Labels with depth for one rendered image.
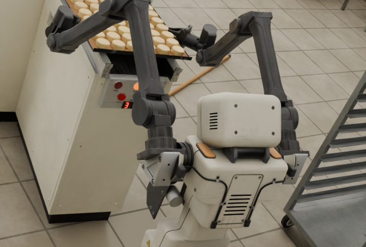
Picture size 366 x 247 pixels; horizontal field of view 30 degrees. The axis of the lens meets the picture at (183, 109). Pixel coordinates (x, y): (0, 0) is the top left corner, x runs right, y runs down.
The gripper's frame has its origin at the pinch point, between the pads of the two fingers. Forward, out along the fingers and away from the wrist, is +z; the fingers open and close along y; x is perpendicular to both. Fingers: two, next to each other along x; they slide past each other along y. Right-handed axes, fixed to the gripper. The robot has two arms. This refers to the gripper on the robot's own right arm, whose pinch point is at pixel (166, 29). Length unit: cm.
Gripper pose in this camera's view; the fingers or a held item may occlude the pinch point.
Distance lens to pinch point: 278.9
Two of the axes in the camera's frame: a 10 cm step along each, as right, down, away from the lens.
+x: -3.6, 4.0, -8.4
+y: 3.1, -8.0, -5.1
